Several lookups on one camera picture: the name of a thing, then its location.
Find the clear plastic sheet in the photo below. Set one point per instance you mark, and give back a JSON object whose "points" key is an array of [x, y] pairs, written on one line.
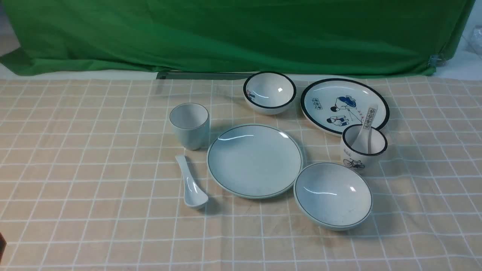
{"points": [[474, 41]]}

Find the green backdrop cloth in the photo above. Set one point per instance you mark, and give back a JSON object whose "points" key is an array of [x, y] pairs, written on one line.
{"points": [[359, 38]]}

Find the white bicycle cup black rim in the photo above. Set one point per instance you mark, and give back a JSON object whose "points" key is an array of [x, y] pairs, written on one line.
{"points": [[360, 156]]}

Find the pale blue cup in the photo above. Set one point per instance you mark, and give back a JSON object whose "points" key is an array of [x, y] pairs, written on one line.
{"points": [[191, 125]]}

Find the pale blue plate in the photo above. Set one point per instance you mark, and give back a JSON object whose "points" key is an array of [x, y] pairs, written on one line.
{"points": [[255, 161]]}

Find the metal binder clip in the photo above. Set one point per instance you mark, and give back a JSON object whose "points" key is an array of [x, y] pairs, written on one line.
{"points": [[437, 61]]}

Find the pale blue spoon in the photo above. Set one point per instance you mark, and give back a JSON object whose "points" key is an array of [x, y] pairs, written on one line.
{"points": [[194, 196]]}

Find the white spoon with characters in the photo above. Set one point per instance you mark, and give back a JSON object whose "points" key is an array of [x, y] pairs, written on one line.
{"points": [[364, 131]]}

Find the white cartoon plate black rim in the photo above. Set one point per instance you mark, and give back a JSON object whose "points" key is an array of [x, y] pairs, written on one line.
{"points": [[334, 104]]}

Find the white bowl black rim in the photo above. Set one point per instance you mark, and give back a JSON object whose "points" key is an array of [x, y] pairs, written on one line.
{"points": [[269, 93]]}

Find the pale blue bowl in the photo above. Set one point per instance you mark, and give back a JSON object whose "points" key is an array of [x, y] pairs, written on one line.
{"points": [[333, 196]]}

